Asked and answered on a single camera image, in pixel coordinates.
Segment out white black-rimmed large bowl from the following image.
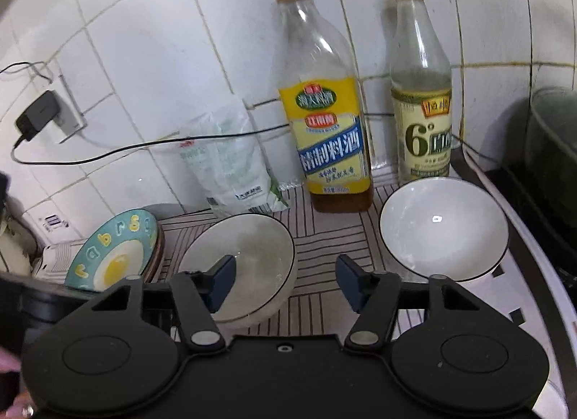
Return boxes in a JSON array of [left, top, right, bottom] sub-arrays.
[[179, 214, 298, 330]]

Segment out blue fried egg plate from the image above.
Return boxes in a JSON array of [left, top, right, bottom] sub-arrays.
[[63, 209, 158, 292]]

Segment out white black-rimmed small bowl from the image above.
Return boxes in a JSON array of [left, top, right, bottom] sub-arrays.
[[379, 178, 510, 282]]

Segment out person's left hand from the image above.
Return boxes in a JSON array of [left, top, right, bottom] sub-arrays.
[[1, 348, 35, 419]]

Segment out white rice cooker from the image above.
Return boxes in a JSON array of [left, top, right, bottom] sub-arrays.
[[0, 203, 40, 276]]

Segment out white salt bag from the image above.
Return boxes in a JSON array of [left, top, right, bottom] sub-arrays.
[[179, 96, 289, 218]]

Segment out cooking wine bottle yellow label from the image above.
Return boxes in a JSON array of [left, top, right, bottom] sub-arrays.
[[276, 0, 373, 213]]

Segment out black stove pot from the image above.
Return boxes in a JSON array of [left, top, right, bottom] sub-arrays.
[[489, 87, 576, 282]]

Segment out black power adapter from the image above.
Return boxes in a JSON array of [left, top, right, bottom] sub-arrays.
[[15, 91, 61, 143]]

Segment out white vinegar bottle yellow cap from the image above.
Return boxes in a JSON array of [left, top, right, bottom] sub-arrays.
[[389, 0, 452, 183]]

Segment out wall sticker label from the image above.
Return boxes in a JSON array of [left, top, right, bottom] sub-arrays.
[[39, 214, 70, 233]]

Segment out thin black charger cable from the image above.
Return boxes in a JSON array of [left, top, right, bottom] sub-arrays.
[[0, 59, 502, 167]]

